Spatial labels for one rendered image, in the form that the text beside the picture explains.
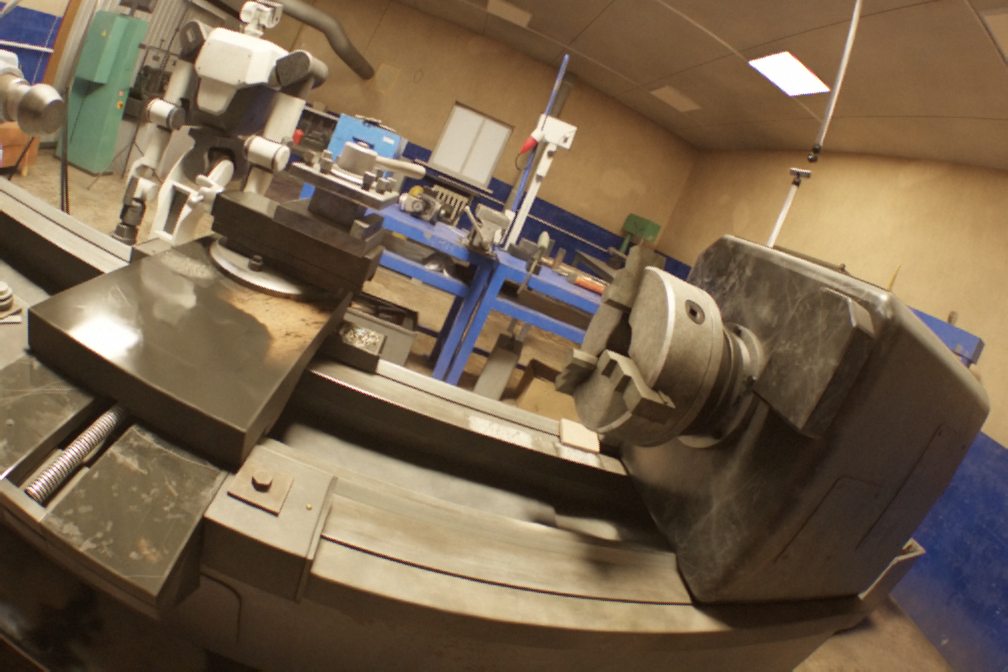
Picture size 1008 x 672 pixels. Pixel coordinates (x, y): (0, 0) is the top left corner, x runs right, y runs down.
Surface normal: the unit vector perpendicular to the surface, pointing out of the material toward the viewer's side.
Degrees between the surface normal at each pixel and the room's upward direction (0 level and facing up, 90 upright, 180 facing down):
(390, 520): 0
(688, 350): 63
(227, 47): 90
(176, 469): 0
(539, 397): 90
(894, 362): 90
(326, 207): 90
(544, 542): 48
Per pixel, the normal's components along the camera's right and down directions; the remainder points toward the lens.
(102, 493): 0.41, -0.89
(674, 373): 0.17, 0.11
